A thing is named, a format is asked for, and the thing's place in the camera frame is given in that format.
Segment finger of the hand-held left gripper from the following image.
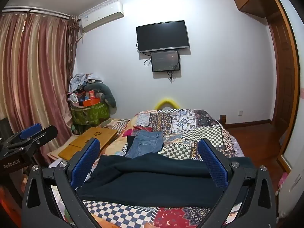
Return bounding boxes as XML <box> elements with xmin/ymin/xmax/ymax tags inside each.
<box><xmin>1</xmin><ymin>123</ymin><xmax>42</xmax><ymax>148</ymax></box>
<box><xmin>5</xmin><ymin>125</ymin><xmax>59</xmax><ymax>156</ymax></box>

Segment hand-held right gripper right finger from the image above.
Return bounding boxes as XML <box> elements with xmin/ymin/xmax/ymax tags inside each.
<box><xmin>197</xmin><ymin>138</ymin><xmax>278</xmax><ymax>228</ymax></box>

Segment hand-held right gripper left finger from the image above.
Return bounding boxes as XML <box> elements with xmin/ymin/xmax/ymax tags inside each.
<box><xmin>21</xmin><ymin>138</ymin><xmax>103</xmax><ymax>228</ymax></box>

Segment dark teal sweater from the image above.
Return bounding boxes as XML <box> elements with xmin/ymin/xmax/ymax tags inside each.
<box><xmin>76</xmin><ymin>152</ymin><xmax>256</xmax><ymax>208</ymax></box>

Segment wooden lap desk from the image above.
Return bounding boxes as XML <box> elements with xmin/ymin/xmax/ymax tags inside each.
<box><xmin>58</xmin><ymin>127</ymin><xmax>118</xmax><ymax>160</ymax></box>

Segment yellow floral quilt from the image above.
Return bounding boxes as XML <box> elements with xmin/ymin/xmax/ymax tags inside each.
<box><xmin>104</xmin><ymin>119</ymin><xmax>138</xmax><ymax>158</ymax></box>

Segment patchwork printed blanket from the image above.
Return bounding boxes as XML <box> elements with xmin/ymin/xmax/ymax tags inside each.
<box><xmin>51</xmin><ymin>109</ymin><xmax>245</xmax><ymax>228</ymax></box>

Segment dark navy garment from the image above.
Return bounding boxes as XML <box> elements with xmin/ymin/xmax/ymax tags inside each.
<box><xmin>127</xmin><ymin>135</ymin><xmax>136</xmax><ymax>156</ymax></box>

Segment green patterned storage bag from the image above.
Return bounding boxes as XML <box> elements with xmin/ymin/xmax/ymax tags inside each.
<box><xmin>71</xmin><ymin>101</ymin><xmax>110</xmax><ymax>126</ymax></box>

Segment striped cloth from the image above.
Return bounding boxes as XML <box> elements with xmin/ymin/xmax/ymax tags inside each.
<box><xmin>97</xmin><ymin>117</ymin><xmax>130</xmax><ymax>133</ymax></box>

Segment pink striped curtain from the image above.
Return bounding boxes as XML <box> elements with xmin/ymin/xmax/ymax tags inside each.
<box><xmin>0</xmin><ymin>12</ymin><xmax>74</xmax><ymax>162</ymax></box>

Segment orange box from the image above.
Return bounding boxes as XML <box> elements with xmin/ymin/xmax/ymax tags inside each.
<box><xmin>83</xmin><ymin>98</ymin><xmax>101</xmax><ymax>107</ymax></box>

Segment blue jeans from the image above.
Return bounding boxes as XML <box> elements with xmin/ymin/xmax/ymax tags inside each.
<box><xmin>125</xmin><ymin>130</ymin><xmax>165</xmax><ymax>159</ymax></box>

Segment pile of pale clothes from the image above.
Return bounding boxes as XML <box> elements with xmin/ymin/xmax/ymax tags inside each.
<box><xmin>69</xmin><ymin>72</ymin><xmax>104</xmax><ymax>93</ymax></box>

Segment red cloth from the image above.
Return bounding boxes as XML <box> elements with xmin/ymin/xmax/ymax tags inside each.
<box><xmin>132</xmin><ymin>126</ymin><xmax>153</xmax><ymax>133</ymax></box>

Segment grey curved pillow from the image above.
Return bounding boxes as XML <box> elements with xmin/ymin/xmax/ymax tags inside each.
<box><xmin>83</xmin><ymin>82</ymin><xmax>117</xmax><ymax>108</ymax></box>

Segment yellow curved foam tube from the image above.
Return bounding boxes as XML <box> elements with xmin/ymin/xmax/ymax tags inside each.
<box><xmin>154</xmin><ymin>97</ymin><xmax>181</xmax><ymax>110</ymax></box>

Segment white door panel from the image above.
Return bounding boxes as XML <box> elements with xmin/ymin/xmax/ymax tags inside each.
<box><xmin>277</xmin><ymin>95</ymin><xmax>304</xmax><ymax>219</ymax></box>

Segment brown lace curtain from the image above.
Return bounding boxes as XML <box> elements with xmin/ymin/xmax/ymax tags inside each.
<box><xmin>67</xmin><ymin>15</ymin><xmax>80</xmax><ymax>76</ymax></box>

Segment wooden door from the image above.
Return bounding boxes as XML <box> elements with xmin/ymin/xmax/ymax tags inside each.
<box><xmin>268</xmin><ymin>12</ymin><xmax>300</xmax><ymax>162</ymax></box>

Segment white air conditioner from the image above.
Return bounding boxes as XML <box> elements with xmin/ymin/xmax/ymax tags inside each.
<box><xmin>78</xmin><ymin>1</ymin><xmax>124</xmax><ymax>32</ymax></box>

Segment small black wall monitor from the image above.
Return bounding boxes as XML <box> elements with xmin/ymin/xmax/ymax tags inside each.
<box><xmin>150</xmin><ymin>50</ymin><xmax>181</xmax><ymax>73</ymax></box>

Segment white curtain rail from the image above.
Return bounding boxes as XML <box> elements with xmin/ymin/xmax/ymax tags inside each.
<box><xmin>1</xmin><ymin>6</ymin><xmax>72</xmax><ymax>19</ymax></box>

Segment large black wall television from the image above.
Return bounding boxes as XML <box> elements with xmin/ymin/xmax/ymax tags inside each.
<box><xmin>136</xmin><ymin>20</ymin><xmax>190</xmax><ymax>53</ymax></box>

